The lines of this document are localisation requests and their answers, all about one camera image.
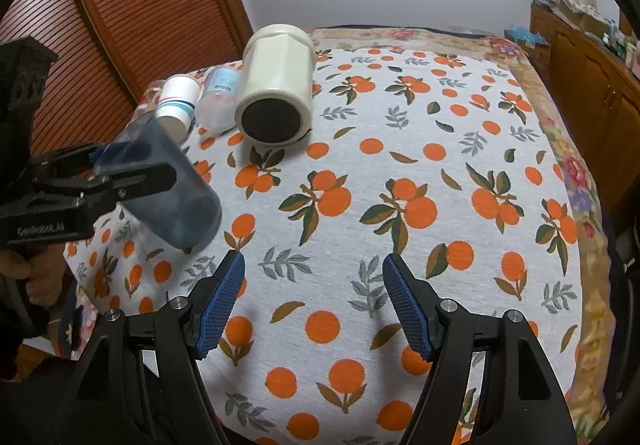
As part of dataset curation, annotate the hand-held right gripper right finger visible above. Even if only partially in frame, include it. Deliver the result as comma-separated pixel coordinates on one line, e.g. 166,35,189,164
381,252,576,445

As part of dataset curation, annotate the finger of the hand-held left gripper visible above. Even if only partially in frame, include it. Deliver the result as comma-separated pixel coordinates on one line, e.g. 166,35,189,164
88,141,126,171
89,163,177,207

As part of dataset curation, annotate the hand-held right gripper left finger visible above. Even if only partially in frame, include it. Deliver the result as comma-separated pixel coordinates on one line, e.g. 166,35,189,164
62,249,247,445

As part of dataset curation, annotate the dark blue translucent cup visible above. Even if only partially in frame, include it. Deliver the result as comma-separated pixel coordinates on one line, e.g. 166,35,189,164
92,114,223,251

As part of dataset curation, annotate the white blue striped paper cup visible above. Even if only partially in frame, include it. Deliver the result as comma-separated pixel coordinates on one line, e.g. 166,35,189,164
154,74,200,144

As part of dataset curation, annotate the cream cup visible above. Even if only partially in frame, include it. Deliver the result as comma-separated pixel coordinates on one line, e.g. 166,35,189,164
235,24,317,146

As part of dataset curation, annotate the person's left hand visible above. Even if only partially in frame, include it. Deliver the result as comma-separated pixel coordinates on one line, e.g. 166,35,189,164
0,245,67,312

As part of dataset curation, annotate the clear plastic bottle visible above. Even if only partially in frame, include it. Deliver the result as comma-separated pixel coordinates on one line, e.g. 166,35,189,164
195,66,244,132

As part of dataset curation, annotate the orange fruit print blanket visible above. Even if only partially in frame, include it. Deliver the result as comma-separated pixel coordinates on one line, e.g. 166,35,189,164
65,45,585,445

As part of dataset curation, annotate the wooden louvred wardrobe door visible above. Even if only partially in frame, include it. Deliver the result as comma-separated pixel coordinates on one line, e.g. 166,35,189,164
0,0,254,152

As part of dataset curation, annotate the floral bed blanket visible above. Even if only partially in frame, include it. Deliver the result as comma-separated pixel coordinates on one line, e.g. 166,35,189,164
140,26,618,426

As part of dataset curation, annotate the wooden cabinet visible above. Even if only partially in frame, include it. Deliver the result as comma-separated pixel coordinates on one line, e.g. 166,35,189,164
529,4,640,231

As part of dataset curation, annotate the blue plastic bag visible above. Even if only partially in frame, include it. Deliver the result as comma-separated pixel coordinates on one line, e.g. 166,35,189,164
502,22,551,47

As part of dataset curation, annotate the pile of clutter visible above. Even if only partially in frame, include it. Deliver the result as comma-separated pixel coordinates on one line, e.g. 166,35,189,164
530,0,640,76

